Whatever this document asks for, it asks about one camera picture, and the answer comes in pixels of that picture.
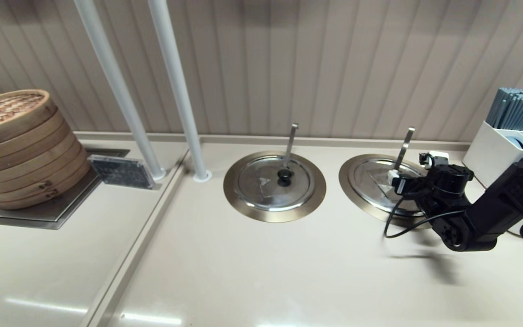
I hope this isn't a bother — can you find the folding steel pot lid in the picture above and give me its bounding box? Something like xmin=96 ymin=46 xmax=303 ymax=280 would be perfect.
xmin=349 ymin=158 xmax=430 ymax=216

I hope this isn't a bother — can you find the steel ladle handle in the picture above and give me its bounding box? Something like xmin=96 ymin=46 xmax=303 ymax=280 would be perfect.
xmin=395 ymin=127 xmax=416 ymax=172
xmin=282 ymin=123 xmax=299 ymax=169

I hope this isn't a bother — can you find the white utensil holder box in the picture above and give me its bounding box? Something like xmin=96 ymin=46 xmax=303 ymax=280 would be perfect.
xmin=463 ymin=120 xmax=523 ymax=189

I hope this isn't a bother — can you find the grey chopsticks bundle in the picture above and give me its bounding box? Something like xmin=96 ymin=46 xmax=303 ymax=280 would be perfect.
xmin=487 ymin=88 xmax=523 ymax=132

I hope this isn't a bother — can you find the white slanted pole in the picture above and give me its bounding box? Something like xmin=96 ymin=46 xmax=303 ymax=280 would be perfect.
xmin=148 ymin=0 xmax=212 ymax=183
xmin=74 ymin=0 xmax=167 ymax=181

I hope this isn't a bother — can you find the recessed steel tray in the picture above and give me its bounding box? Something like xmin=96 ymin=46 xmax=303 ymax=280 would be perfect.
xmin=0 ymin=148 xmax=130 ymax=230

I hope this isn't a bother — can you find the tall bamboo steamer stack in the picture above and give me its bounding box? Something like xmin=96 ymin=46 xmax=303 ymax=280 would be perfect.
xmin=0 ymin=89 xmax=92 ymax=210

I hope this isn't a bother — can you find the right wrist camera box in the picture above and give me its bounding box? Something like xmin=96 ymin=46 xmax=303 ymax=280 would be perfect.
xmin=419 ymin=151 xmax=449 ymax=168

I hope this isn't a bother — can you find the black cable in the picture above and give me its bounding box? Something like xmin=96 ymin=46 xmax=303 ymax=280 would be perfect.
xmin=383 ymin=194 xmax=467 ymax=239

